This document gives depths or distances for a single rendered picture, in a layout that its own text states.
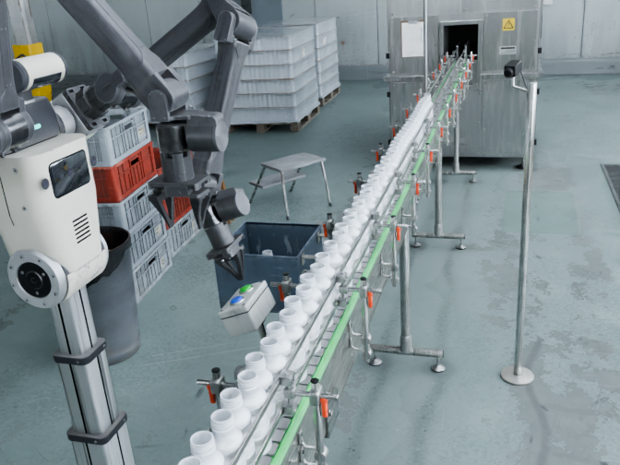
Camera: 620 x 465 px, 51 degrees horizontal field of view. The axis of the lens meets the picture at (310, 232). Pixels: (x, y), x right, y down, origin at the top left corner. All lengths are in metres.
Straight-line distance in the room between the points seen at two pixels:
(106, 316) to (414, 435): 1.62
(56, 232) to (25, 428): 1.83
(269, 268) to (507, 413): 1.34
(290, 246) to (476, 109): 3.98
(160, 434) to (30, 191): 1.71
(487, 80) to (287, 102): 2.91
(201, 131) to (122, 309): 2.40
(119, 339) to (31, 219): 2.01
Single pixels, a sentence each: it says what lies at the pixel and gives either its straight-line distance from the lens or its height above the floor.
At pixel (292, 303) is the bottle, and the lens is 1.44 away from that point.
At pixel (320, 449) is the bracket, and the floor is 0.95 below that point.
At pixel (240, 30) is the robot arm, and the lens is 1.57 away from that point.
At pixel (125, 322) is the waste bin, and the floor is 0.22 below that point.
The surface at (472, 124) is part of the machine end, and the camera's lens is 6.31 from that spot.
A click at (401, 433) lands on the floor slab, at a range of 2.92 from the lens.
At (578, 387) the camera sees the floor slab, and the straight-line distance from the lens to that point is 3.30.
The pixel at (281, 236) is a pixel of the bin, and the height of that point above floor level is 0.89.
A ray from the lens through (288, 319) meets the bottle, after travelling 1.39.
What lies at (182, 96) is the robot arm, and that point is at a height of 1.64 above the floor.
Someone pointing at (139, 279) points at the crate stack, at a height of 0.13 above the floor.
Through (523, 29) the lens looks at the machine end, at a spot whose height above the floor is 1.25.
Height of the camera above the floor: 1.83
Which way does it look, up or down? 22 degrees down
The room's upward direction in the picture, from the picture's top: 4 degrees counter-clockwise
